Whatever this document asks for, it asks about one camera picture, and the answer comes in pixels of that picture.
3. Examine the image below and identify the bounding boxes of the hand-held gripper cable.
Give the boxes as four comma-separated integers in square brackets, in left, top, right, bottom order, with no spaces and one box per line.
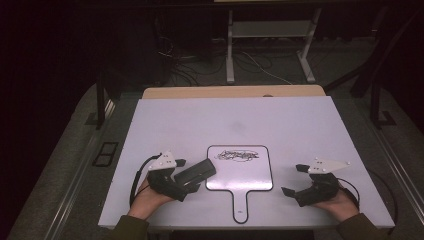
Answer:
[129,152,164,208]
[336,169,399,234]

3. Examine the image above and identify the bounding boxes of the white table board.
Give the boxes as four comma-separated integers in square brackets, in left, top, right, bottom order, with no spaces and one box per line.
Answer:
[97,95,396,231]

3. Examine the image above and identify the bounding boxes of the right hand-held gripper cable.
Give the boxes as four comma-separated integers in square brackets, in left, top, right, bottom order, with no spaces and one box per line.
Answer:
[336,169,399,234]

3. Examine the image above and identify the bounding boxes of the left hand-held gripper cable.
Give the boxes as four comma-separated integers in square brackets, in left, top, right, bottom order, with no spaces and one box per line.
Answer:
[129,152,164,208]

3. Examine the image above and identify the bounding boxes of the black metal stand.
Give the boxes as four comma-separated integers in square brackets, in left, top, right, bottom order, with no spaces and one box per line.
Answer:
[84,71,116,131]
[369,78,398,130]

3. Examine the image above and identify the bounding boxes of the black floor cables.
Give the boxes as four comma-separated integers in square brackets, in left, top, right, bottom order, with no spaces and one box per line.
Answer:
[154,16,231,88]

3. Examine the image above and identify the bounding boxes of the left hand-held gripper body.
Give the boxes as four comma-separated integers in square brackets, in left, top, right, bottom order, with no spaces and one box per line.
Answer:
[146,151,188,203]

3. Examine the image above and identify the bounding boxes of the person's left hand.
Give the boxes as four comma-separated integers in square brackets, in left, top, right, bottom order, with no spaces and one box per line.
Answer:
[127,178,176,221]

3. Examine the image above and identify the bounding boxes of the white floor cable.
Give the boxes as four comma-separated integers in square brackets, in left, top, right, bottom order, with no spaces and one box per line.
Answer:
[240,50,294,86]

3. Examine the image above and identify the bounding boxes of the wooden table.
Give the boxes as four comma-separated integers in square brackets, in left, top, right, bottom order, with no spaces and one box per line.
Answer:
[142,84,327,100]

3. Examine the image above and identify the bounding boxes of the small whiteboard with handle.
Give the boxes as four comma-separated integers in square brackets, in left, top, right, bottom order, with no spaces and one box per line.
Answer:
[204,144,274,225]

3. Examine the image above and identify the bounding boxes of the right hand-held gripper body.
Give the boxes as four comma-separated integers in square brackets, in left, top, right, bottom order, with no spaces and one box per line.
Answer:
[294,157,352,208]

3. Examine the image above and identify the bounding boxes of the black whiteboard eraser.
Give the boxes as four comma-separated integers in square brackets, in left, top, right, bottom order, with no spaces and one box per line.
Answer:
[173,158,217,188]

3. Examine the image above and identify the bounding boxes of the person's right hand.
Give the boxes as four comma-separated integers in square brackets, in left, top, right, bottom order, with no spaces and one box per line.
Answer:
[311,186,360,223]

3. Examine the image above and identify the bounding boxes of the white metal stand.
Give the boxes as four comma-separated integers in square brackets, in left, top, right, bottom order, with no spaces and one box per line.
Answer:
[225,8,323,85]

